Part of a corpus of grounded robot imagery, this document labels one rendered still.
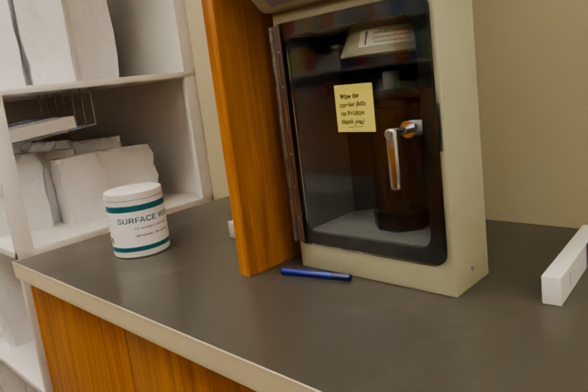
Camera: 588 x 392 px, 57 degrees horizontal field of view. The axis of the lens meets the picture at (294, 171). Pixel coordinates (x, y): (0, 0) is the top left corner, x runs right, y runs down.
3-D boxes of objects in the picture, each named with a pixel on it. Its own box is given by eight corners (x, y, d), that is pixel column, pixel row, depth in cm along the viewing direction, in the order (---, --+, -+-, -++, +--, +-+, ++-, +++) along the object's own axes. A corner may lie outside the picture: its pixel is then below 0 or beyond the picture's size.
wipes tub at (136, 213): (151, 238, 137) (142, 180, 134) (181, 244, 128) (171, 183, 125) (104, 254, 128) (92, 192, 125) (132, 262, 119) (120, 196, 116)
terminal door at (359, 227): (301, 241, 102) (275, 24, 95) (448, 267, 81) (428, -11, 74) (298, 242, 102) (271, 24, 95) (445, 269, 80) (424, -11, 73)
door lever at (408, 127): (420, 183, 80) (405, 182, 82) (415, 120, 79) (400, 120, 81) (400, 192, 77) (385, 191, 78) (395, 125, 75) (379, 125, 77)
